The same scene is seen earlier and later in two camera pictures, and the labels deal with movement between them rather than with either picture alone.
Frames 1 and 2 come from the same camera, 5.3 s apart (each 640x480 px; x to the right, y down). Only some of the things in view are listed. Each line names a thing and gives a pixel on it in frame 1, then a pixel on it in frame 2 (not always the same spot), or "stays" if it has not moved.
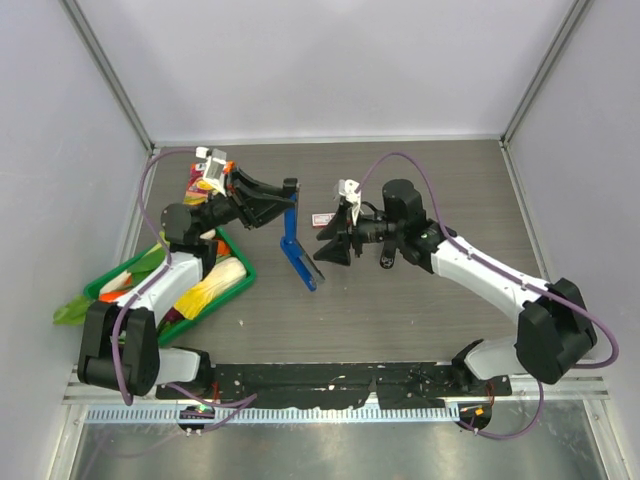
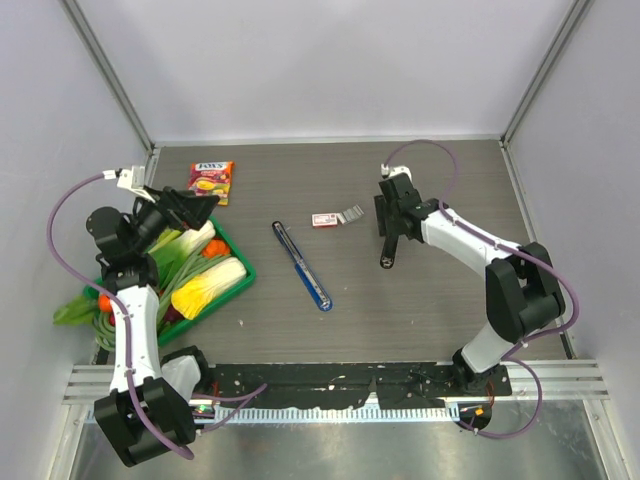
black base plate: [417, 385] stays
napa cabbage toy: [224, 274] stays
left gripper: [256, 212] to [194, 209]
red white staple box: [321, 219] stays
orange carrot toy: [222, 247] stays
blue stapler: [295, 250] to [316, 290]
